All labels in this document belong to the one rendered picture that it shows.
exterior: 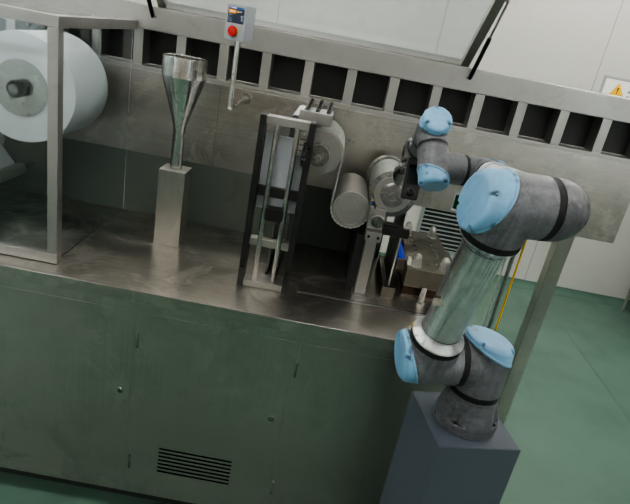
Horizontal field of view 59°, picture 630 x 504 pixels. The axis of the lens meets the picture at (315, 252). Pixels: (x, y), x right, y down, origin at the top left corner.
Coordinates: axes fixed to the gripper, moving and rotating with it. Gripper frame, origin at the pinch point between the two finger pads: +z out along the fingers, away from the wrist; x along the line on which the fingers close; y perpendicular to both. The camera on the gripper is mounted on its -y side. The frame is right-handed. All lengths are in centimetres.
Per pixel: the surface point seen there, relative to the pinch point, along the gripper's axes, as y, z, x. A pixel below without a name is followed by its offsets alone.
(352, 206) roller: -3.0, 14.7, 13.4
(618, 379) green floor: -6, 196, -181
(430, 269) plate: -15.9, 23.7, -15.9
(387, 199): -0.5, 9.9, 3.3
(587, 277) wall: 91, 283, -206
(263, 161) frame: -0.6, 0.0, 42.6
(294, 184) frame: -4.5, 3.2, 32.4
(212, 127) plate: 26, 34, 68
